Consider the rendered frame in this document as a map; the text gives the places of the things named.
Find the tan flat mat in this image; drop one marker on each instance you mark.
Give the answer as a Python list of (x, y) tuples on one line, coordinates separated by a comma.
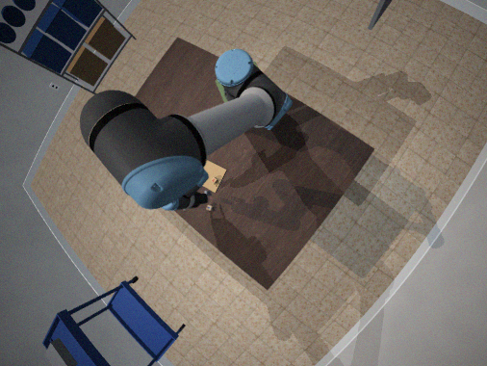
[(213, 171)]

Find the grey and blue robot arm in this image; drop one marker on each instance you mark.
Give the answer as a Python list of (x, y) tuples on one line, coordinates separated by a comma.
[(152, 158)]

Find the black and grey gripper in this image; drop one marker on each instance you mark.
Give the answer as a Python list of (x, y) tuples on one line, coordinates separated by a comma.
[(199, 199)]

